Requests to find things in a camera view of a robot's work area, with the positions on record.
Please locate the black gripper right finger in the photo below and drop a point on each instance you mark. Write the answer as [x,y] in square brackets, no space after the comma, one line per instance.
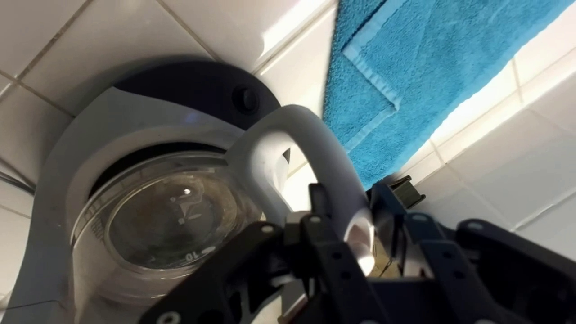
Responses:
[468,276]

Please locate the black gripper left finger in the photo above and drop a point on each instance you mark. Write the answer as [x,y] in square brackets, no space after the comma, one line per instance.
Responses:
[335,271]

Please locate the white drip coffee maker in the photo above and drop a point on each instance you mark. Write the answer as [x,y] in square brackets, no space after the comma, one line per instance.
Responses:
[119,120]

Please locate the blue terry towel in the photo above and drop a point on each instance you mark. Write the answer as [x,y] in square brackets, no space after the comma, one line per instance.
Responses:
[419,73]

